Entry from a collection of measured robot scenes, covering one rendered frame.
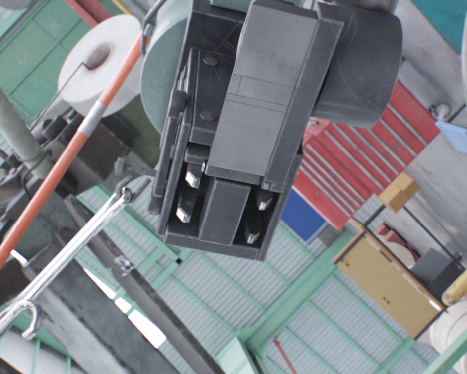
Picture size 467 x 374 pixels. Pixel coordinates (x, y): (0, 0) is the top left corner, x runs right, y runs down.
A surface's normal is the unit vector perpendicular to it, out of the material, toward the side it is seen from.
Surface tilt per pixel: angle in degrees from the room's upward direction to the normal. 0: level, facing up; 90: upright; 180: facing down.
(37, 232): 90
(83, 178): 33
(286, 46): 65
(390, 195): 90
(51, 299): 50
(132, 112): 125
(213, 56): 137
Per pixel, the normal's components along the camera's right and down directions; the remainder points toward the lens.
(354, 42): 0.18, -0.18
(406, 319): 0.20, 0.22
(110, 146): 0.55, -0.21
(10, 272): 0.65, -0.40
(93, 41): -0.54, -0.50
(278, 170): 0.00, 0.62
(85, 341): -0.40, 0.52
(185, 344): -0.65, 0.55
